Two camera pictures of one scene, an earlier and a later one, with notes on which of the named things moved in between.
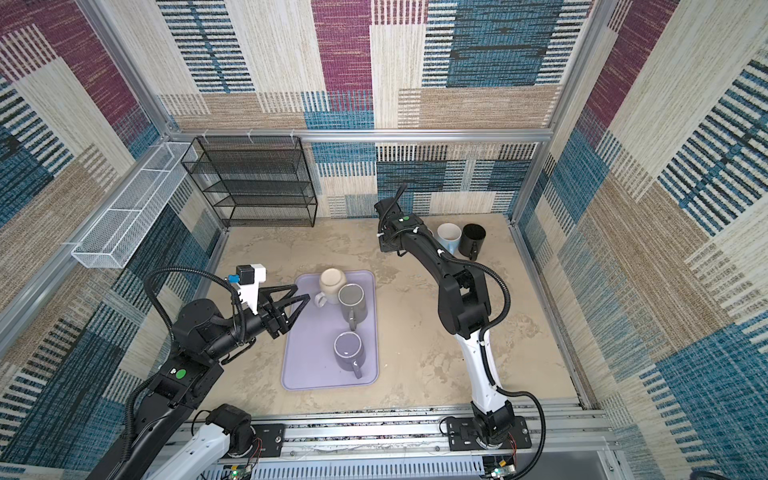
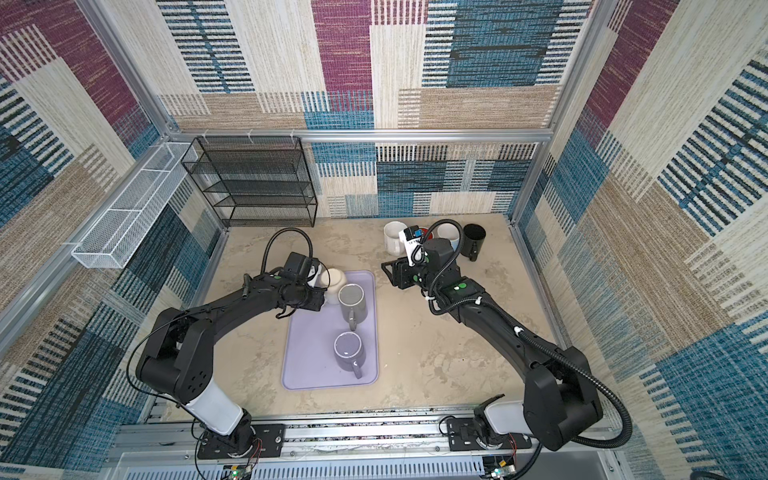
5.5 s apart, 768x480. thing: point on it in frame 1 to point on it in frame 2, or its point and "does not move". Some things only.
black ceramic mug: (472, 240) does not move
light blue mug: (449, 235) does not move
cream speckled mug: (331, 281) does not move
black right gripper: (385, 246) to (400, 269)
